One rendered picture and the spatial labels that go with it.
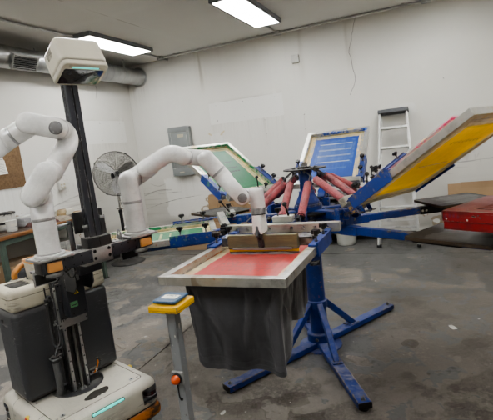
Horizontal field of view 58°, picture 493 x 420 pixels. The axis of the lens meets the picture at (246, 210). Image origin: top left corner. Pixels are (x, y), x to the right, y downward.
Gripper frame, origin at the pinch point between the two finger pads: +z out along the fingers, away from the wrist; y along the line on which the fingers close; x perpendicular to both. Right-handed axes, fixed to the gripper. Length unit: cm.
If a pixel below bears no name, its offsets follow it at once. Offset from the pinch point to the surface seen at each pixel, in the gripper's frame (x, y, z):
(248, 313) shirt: 6.7, 41.9, 20.7
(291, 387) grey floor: -7, -33, 101
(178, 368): -13, 71, 32
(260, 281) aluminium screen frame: 18, 51, 3
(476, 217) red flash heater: 99, -10, -6
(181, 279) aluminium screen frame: -18, 51, 2
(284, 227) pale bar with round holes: 2.0, -30.5, -0.8
